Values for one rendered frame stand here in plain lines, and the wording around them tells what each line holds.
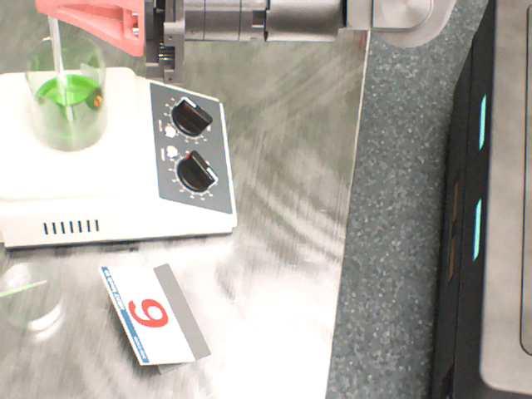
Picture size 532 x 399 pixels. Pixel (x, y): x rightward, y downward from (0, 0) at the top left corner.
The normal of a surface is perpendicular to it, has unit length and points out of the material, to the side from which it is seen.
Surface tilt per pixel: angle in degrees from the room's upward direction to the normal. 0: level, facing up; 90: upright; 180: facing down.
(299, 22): 70
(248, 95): 0
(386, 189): 0
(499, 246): 0
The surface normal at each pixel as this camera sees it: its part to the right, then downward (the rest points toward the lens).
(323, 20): 0.07, 0.64
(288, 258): 0.08, -0.50
